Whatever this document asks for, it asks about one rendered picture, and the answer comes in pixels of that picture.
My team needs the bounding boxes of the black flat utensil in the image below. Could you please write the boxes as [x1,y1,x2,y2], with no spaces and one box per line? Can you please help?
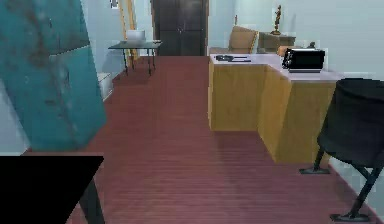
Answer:
[215,54,252,64]

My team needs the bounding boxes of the dark brown door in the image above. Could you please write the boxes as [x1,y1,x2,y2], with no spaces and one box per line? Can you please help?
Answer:
[150,0,210,57]

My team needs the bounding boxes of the dark thin-legged side table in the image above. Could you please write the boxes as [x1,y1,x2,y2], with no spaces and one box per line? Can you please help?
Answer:
[107,40,163,76]

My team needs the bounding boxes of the white low cabinet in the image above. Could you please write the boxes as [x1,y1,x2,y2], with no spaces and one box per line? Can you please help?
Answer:
[97,71,114,102]

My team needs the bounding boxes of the white box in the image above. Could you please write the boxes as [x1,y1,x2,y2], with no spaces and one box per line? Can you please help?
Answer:
[125,29,147,42]

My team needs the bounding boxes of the wooden counter with pale top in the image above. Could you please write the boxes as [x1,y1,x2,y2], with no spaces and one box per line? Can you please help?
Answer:
[207,53,346,165]

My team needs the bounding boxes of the brown sideboard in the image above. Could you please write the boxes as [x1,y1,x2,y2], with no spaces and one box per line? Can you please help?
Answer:
[257,31,297,55]

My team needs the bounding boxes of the wooden ladder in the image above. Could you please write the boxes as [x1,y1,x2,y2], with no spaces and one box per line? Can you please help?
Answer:
[118,0,140,62]

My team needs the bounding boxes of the black toaster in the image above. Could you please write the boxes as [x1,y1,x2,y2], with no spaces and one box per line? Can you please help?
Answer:
[281,47,327,74]

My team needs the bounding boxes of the bronze statuette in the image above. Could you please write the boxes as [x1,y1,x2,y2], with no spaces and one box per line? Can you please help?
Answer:
[270,4,283,36]

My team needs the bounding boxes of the teal rusty fridge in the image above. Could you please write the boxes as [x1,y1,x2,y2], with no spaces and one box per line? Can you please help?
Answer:
[0,0,108,153]

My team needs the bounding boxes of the black chair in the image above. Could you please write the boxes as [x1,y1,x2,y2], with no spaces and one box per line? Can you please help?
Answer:
[298,78,384,223]

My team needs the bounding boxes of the black table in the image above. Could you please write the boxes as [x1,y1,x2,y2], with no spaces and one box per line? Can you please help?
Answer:
[0,152,107,224]

